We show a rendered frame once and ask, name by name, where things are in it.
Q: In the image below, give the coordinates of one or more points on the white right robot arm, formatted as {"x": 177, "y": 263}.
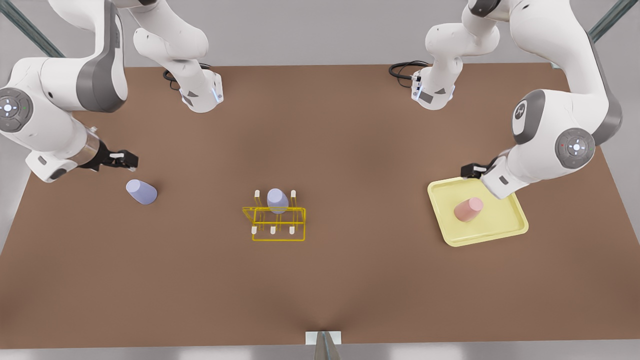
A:
{"x": 60, "y": 90}

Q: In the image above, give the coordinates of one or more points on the pink cup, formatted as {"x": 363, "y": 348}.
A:
{"x": 468, "y": 209}

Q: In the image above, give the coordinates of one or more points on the silver frame post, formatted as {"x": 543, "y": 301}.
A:
{"x": 607, "y": 17}
{"x": 30, "y": 27}
{"x": 326, "y": 346}

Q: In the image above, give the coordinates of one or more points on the pale yellow tray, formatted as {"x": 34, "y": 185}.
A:
{"x": 492, "y": 222}

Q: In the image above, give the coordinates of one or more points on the lavender cup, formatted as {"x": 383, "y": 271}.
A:
{"x": 277, "y": 201}
{"x": 141, "y": 192}

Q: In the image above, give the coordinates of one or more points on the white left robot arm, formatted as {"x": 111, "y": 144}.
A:
{"x": 550, "y": 120}

